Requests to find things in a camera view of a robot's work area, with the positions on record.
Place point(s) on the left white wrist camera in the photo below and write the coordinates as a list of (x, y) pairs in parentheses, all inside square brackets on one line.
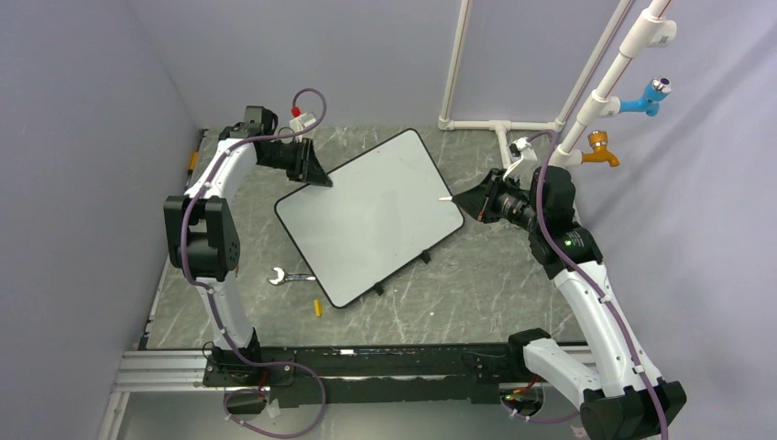
[(302, 122)]

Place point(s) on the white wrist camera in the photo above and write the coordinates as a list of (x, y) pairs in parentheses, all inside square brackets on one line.
[(523, 158), (302, 122)]

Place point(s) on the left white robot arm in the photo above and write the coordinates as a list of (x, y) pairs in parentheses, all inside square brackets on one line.
[(203, 241)]

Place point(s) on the black-framed whiteboard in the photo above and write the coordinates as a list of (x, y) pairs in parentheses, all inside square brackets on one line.
[(381, 213)]

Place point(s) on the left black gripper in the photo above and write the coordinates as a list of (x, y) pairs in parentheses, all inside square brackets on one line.
[(307, 168)]

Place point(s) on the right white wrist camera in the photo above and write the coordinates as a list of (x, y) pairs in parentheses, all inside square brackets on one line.
[(523, 158)]

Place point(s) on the white pvc pipe frame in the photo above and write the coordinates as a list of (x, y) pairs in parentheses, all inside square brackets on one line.
[(528, 65)]

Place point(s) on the orange tap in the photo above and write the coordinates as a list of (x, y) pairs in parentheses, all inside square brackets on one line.
[(598, 141)]

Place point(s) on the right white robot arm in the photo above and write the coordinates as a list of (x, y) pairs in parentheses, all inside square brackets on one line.
[(624, 395)]

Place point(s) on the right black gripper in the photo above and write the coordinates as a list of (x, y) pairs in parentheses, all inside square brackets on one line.
[(480, 201)]

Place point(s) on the silver wrench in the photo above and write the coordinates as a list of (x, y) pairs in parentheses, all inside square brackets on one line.
[(281, 276)]

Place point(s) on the blue tap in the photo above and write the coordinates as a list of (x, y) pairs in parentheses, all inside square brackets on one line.
[(649, 103)]

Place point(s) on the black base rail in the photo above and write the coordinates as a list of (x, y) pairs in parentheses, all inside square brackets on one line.
[(295, 376)]

